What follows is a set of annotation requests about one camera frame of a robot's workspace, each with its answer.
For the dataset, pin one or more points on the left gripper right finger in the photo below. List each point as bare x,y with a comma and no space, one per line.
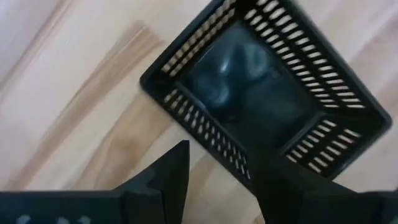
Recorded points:
295,199

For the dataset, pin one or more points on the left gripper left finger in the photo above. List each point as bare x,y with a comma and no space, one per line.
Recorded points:
164,186

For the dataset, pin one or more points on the black slotted plastic basket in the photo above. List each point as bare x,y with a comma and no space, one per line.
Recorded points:
255,93

